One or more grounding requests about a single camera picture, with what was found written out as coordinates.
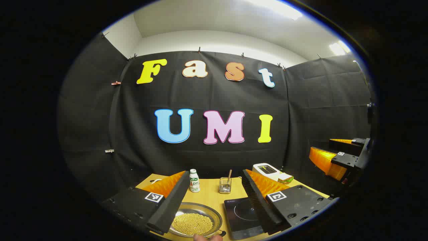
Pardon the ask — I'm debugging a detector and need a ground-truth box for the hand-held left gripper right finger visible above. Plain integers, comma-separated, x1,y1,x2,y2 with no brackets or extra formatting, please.
242,169,340,235

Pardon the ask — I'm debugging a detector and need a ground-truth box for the black induction cooktop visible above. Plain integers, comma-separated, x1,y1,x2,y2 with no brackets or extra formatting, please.
223,197,268,241

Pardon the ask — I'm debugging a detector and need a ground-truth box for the stainless steel pot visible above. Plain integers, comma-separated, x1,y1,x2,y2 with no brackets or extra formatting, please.
169,202,227,239

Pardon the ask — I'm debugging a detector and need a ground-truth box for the white toaster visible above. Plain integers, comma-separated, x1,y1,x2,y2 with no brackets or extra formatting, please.
252,163,281,181

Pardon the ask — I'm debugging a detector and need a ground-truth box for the black backdrop cloth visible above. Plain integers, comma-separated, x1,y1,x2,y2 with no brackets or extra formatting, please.
58,33,377,208

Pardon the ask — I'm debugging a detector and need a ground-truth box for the metal wire basket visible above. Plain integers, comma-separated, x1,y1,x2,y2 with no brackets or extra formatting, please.
219,177,232,194

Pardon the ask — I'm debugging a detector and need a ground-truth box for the ceiling light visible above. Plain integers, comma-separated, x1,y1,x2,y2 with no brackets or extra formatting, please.
329,40,351,56

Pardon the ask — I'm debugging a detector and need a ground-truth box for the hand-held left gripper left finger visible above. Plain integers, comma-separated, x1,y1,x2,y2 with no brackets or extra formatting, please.
100,171,190,235

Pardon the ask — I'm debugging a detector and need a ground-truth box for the white drink bottle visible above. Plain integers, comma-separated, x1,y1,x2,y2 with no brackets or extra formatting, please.
189,169,201,193

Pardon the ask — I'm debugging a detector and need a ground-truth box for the pile of yellow soybeans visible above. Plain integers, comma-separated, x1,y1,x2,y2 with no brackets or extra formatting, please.
172,213,214,235

